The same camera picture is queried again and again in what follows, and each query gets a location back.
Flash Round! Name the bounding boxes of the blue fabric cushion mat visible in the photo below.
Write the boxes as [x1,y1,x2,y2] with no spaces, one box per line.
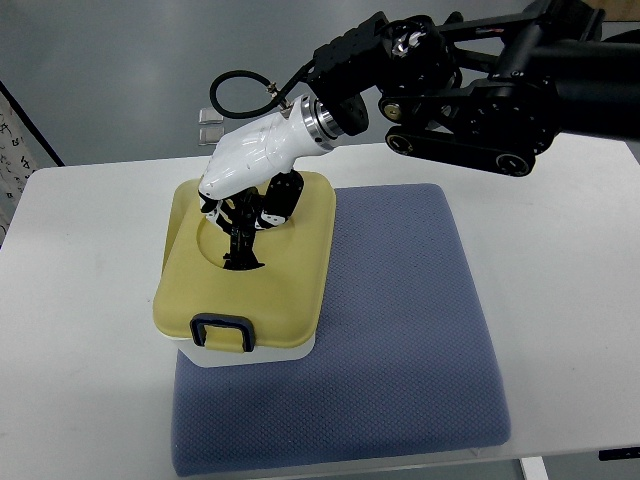
[172,184,511,476]

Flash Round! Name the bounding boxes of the white storage box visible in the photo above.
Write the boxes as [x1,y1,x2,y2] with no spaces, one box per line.
[165,333,315,368]

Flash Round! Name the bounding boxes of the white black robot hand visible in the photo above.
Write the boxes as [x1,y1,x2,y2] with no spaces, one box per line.
[197,94,339,237]

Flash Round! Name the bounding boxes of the white paper with writing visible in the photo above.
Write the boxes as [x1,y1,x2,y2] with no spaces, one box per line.
[1,83,65,243]

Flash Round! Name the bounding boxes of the white table leg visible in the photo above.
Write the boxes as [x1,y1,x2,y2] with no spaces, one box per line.
[519,456,549,480]

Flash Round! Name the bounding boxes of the yellow storage box lid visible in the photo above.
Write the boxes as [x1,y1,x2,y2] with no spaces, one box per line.
[152,172,336,349]

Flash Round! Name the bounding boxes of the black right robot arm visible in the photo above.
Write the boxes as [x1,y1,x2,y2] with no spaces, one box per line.
[242,1,639,177]

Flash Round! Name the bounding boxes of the black table control panel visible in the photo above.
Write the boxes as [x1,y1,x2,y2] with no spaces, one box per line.
[598,446,640,462]

